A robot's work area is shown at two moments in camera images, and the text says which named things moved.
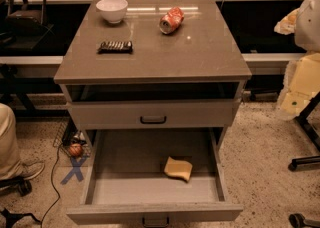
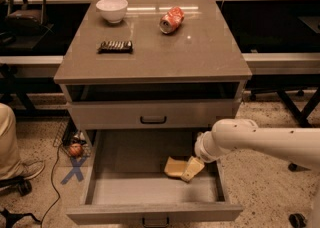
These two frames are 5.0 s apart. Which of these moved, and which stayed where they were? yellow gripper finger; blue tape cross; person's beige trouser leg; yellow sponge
Moved: yellow gripper finger
Stayed: blue tape cross; person's beige trouser leg; yellow sponge
